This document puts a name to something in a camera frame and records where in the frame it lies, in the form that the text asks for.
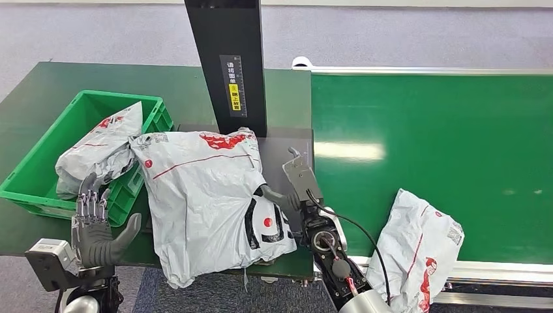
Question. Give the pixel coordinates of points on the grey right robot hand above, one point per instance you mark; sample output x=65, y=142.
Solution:
x=281, y=201

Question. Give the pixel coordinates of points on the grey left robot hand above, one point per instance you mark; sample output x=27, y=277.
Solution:
x=95, y=242

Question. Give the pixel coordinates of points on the white bag black circle logo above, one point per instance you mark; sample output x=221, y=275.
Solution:
x=203, y=203

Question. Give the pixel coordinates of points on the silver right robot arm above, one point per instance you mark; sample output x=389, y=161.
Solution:
x=332, y=259

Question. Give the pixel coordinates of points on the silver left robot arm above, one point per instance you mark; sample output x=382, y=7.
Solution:
x=82, y=302

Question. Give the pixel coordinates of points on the green conveyor belt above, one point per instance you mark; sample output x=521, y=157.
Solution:
x=432, y=121

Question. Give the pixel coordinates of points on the black scanner platform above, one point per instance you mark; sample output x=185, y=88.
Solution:
x=281, y=151

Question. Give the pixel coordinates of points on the small white courier bag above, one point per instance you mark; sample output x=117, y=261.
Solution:
x=93, y=151

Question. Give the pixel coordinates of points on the green plastic crate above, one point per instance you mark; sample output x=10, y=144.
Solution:
x=47, y=142

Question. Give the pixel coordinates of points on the black yellow column label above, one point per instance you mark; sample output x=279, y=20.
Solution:
x=234, y=86

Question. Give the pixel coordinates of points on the white bag red print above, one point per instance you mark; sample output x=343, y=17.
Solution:
x=410, y=242

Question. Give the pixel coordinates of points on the black scanner column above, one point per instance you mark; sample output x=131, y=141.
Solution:
x=224, y=34

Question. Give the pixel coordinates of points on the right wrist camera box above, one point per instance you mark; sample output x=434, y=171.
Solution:
x=302, y=177

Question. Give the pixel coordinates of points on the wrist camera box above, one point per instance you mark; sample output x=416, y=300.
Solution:
x=47, y=259
x=302, y=177

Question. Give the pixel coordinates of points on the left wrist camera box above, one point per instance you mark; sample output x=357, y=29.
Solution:
x=47, y=259

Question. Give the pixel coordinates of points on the aluminium conveyor frame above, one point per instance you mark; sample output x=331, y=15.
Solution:
x=497, y=272

